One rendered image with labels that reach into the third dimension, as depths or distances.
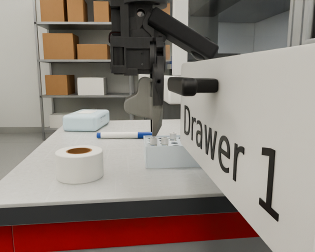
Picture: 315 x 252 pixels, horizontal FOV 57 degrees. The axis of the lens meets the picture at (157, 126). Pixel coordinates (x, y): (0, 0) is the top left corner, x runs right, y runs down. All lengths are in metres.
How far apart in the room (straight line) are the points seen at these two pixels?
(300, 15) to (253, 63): 0.61
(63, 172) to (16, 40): 4.48
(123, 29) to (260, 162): 0.33
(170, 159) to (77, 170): 0.15
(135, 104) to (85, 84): 3.63
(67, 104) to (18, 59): 0.95
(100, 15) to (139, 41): 3.69
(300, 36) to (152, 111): 0.46
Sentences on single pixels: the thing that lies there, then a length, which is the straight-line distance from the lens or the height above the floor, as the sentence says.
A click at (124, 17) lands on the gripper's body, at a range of 0.46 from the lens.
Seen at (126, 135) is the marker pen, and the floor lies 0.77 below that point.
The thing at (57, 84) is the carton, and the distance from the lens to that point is 4.20.
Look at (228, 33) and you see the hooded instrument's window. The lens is 1.15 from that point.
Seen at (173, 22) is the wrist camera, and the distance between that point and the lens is 0.46.
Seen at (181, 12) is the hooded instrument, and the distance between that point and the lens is 1.09.
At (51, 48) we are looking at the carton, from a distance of 4.22.
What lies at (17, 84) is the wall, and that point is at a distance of 4.87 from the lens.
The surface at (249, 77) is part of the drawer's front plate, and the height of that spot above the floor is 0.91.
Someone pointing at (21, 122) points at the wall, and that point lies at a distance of 4.92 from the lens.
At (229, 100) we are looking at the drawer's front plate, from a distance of 0.23.
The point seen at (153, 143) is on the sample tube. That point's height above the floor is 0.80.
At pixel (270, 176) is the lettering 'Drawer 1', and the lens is 0.17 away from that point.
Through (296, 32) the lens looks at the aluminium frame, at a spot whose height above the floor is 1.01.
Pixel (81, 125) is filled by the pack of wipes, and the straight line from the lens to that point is 0.80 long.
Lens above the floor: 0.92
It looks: 10 degrees down
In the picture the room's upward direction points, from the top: straight up
